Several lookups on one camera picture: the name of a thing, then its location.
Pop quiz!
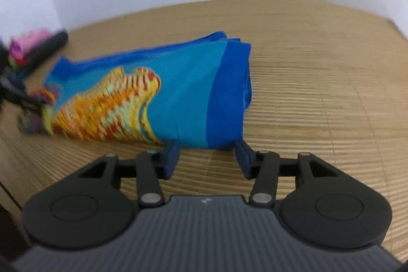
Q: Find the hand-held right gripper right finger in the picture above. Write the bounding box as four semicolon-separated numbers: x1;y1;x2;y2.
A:
234;140;338;209

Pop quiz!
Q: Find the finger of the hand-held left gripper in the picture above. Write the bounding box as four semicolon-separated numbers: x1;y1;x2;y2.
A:
0;90;43;109
0;66;31;95

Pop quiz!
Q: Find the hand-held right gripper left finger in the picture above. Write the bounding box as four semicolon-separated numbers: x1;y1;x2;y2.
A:
78;141;181;208

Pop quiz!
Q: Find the blue printed cloth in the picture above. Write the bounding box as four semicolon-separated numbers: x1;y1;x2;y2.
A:
19;31;252;150

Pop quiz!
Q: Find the red folded cloth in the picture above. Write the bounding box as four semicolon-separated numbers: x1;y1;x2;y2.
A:
9;50;28;68

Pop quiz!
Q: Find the pink folded cloth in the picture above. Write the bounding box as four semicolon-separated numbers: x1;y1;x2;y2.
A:
9;29;53;59

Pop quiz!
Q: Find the dark slate folded cloth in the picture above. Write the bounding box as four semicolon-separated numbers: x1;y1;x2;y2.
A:
19;31;69;69

